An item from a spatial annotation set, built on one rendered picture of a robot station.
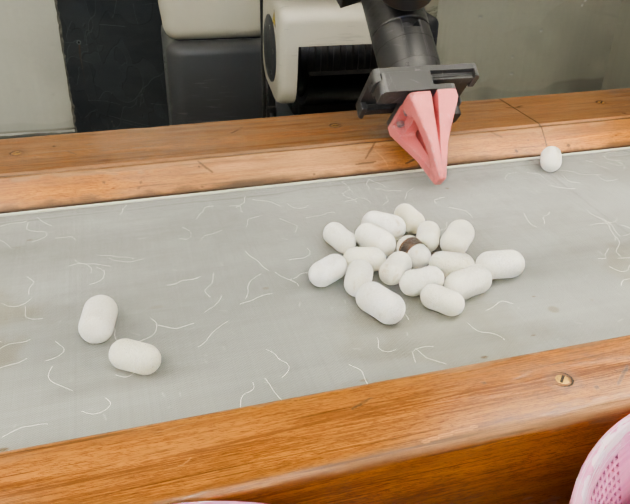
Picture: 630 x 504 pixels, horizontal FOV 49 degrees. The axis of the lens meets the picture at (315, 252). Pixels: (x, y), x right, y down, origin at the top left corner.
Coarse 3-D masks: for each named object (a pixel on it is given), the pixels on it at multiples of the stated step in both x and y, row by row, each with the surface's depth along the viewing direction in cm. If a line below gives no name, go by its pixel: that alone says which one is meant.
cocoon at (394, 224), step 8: (368, 216) 55; (376, 216) 55; (384, 216) 55; (392, 216) 55; (376, 224) 54; (384, 224) 54; (392, 224) 54; (400, 224) 54; (392, 232) 54; (400, 232) 54
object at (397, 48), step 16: (384, 32) 65; (400, 32) 64; (416, 32) 64; (384, 48) 64; (400, 48) 63; (416, 48) 63; (432, 48) 64; (384, 64) 64; (400, 64) 63; (416, 64) 63; (432, 64) 63; (448, 64) 63; (464, 64) 63; (368, 80) 62; (448, 80) 63; (464, 80) 64; (368, 96) 64; (368, 112) 66; (384, 112) 67
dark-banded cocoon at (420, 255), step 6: (402, 240) 52; (414, 246) 51; (420, 246) 51; (408, 252) 51; (414, 252) 51; (420, 252) 51; (426, 252) 51; (414, 258) 51; (420, 258) 51; (426, 258) 51; (414, 264) 51; (420, 264) 51; (426, 264) 51
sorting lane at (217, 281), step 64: (256, 192) 63; (320, 192) 63; (384, 192) 63; (448, 192) 63; (512, 192) 63; (576, 192) 64; (0, 256) 52; (64, 256) 52; (128, 256) 53; (192, 256) 53; (256, 256) 53; (320, 256) 53; (576, 256) 54; (0, 320) 45; (64, 320) 45; (128, 320) 46; (192, 320) 46; (256, 320) 46; (320, 320) 46; (448, 320) 46; (512, 320) 46; (576, 320) 46; (0, 384) 40; (64, 384) 40; (128, 384) 40; (192, 384) 40; (256, 384) 40; (320, 384) 41; (0, 448) 36
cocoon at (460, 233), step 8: (456, 224) 53; (464, 224) 53; (448, 232) 52; (456, 232) 52; (464, 232) 53; (472, 232) 54; (440, 240) 53; (448, 240) 52; (456, 240) 52; (464, 240) 52; (472, 240) 54; (448, 248) 52; (456, 248) 52; (464, 248) 52
